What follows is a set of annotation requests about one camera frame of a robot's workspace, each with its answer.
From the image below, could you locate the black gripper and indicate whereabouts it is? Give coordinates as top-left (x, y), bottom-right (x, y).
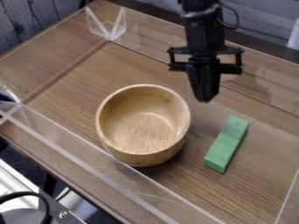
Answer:
top-left (166, 6), bottom-right (242, 102)

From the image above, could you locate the green rectangular block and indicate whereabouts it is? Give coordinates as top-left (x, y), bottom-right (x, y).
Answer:
top-left (202, 115), bottom-right (249, 173)

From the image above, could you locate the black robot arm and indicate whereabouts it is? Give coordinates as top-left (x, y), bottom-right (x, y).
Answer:
top-left (166, 0), bottom-right (242, 102)

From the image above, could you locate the brown wooden bowl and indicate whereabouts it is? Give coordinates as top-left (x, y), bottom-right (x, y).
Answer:
top-left (96, 84), bottom-right (190, 167)

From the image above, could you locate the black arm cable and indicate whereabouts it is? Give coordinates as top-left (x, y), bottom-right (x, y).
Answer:
top-left (218, 4), bottom-right (240, 30)

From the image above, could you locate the clear acrylic corner bracket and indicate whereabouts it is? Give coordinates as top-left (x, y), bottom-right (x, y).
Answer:
top-left (85, 7), bottom-right (126, 41)

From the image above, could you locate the clear acrylic front wall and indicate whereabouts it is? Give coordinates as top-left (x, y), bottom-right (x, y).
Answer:
top-left (0, 81), bottom-right (226, 224)

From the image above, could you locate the grey metal base plate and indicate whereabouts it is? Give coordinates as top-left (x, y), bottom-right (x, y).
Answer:
top-left (0, 158), bottom-right (89, 224)

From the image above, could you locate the black cable loop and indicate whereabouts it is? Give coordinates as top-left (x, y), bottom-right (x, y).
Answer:
top-left (0, 191), bottom-right (52, 224)

